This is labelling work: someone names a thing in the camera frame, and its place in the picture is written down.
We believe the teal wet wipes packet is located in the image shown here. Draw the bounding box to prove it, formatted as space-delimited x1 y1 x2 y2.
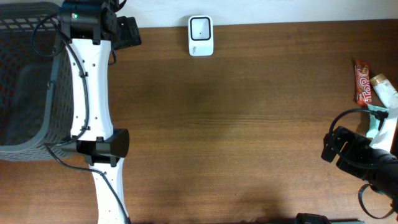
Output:
366 105 389 139

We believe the white bamboo print tube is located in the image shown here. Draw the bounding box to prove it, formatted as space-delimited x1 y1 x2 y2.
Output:
370 73 397 109

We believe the red orange chocolate bar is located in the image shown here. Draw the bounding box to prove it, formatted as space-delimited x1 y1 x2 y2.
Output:
354 60 372 106

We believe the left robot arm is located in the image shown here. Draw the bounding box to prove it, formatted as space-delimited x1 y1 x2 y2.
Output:
57 1 142 223

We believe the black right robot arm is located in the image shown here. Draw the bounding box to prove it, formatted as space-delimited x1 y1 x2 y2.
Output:
321 126 397 219

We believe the white barcode scanner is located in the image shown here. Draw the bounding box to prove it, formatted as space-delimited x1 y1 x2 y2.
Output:
188 15 214 57

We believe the dark grey plastic basket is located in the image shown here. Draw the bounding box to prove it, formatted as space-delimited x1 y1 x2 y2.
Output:
1 2 73 161

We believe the black right camera cable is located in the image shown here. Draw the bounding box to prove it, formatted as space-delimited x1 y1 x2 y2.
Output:
328 108 398 220

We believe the black camera cable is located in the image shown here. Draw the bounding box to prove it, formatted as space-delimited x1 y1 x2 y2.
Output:
30 12 131 224
328 108 398 220

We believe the black left camera cable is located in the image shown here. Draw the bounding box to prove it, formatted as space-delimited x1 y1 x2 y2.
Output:
30 12 131 224

